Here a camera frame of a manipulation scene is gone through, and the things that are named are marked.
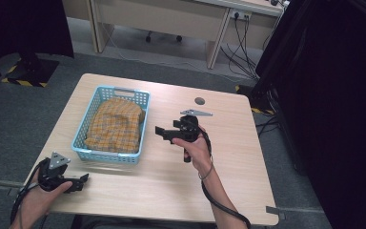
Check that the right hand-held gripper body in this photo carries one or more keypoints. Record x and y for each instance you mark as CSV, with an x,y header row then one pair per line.
x,y
189,127

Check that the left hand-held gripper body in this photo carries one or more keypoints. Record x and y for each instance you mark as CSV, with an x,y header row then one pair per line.
x,y
51,178

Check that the light blue plastic basket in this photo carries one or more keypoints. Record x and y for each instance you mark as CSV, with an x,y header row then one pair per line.
x,y
108,157

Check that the orange plaid cloth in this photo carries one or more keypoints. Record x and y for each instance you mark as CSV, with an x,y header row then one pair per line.
x,y
116,125

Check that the person's left hand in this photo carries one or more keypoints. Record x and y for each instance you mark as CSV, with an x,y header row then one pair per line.
x,y
38,198

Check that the person's right hand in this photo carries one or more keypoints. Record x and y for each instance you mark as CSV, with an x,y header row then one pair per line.
x,y
197,152

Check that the grey round table grommet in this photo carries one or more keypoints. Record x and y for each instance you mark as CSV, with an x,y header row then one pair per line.
x,y
199,101

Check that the person's dark clothing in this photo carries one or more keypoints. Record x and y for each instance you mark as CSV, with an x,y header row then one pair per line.
x,y
124,222

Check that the black stand base striped tape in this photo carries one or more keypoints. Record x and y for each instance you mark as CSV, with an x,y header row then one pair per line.
x,y
257,100
28,71

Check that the black chair caster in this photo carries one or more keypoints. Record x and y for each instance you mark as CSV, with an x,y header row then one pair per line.
x,y
148,38
178,38

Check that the beige office desk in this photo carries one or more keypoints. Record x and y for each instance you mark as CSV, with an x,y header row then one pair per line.
x,y
158,16

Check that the white power strip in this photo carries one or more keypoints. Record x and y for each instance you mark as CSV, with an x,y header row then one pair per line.
x,y
239,14

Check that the black curtain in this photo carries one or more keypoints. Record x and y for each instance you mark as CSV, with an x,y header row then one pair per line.
x,y
19,28
330,111

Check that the grey metal table bracket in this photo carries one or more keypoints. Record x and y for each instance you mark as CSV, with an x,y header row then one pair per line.
x,y
274,210

